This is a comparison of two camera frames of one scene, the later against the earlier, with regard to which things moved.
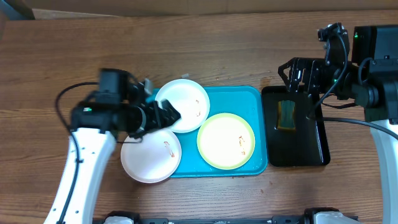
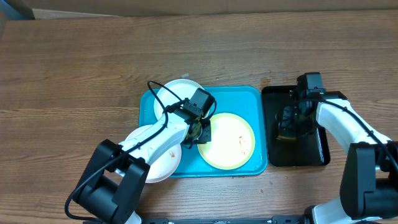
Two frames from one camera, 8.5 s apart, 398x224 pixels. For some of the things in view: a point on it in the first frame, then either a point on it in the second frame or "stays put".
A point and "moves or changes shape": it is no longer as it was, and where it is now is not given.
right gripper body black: [298, 74] -> [288, 118]
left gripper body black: [152, 121] -> [204, 135]
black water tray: [308, 144] stays put
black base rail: [308, 217] stays put
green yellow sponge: [286, 114] moves or changes shape
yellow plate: [226, 141] stays put
